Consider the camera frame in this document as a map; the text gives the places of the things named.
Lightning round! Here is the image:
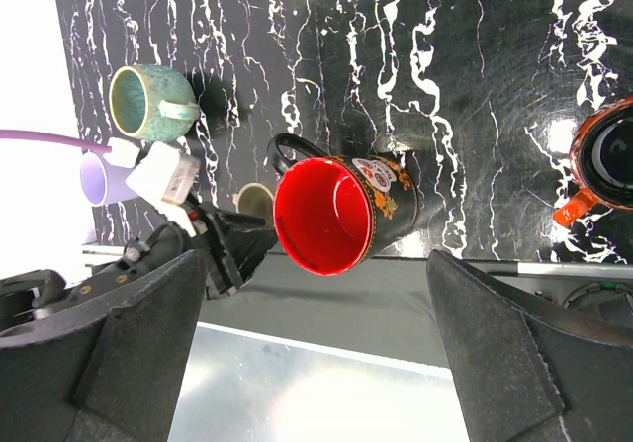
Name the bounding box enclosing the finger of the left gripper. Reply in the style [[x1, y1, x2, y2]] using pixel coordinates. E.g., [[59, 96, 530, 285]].
[[217, 210, 270, 233], [229, 228, 278, 289]]

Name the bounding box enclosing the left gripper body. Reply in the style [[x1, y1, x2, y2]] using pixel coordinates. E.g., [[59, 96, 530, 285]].
[[187, 202, 242, 299]]

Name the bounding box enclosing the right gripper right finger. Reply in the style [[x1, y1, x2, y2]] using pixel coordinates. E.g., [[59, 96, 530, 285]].
[[426, 250, 632, 441]]

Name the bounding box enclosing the lavender plastic cup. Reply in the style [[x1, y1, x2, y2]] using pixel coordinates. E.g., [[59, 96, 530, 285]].
[[80, 152, 138, 208]]

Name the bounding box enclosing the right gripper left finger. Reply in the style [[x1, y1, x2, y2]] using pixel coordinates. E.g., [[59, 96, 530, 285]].
[[1, 251, 207, 441]]

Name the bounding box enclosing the small beige cup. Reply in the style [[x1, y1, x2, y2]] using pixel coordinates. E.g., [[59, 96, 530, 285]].
[[232, 182, 274, 219]]

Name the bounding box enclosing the teal ceramic mug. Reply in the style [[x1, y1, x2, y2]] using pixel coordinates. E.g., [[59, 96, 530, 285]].
[[109, 64, 201, 142]]

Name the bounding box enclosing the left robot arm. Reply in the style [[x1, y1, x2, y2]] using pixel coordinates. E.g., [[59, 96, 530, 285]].
[[1, 199, 278, 332]]

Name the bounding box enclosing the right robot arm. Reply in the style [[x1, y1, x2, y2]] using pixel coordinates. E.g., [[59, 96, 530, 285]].
[[1, 251, 632, 441]]

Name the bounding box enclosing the orange glazed mug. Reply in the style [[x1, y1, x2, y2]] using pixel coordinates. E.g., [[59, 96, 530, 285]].
[[553, 96, 632, 227]]

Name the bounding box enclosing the black mug red inside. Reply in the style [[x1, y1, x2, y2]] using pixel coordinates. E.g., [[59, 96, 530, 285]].
[[267, 133, 419, 276]]

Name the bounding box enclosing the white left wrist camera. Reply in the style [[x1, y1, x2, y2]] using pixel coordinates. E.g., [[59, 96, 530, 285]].
[[104, 137, 200, 237]]

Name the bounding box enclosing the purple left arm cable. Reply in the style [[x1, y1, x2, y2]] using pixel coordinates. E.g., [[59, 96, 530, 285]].
[[0, 129, 113, 156]]

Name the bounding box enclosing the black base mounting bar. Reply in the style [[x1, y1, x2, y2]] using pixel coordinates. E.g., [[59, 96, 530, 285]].
[[199, 254, 448, 367]]

